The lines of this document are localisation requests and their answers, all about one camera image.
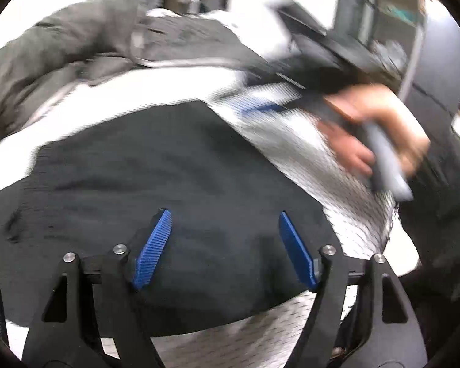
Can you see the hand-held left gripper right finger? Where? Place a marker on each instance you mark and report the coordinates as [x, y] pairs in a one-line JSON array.
[[297, 257]]

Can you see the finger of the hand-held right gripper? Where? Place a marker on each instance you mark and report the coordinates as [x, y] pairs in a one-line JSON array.
[[262, 108]]

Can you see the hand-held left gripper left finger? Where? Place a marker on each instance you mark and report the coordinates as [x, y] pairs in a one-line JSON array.
[[153, 253]]

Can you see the black pants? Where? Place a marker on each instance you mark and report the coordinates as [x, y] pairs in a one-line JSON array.
[[157, 168]]

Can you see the person's right hand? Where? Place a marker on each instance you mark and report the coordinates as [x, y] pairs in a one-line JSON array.
[[383, 107]]

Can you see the bed with honeycomb sheet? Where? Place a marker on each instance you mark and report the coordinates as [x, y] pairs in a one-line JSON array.
[[349, 207]]

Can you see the dark shelf unit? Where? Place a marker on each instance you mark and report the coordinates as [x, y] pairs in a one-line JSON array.
[[387, 0]]

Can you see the grey duvet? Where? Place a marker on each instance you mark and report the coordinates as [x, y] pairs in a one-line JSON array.
[[61, 46]]

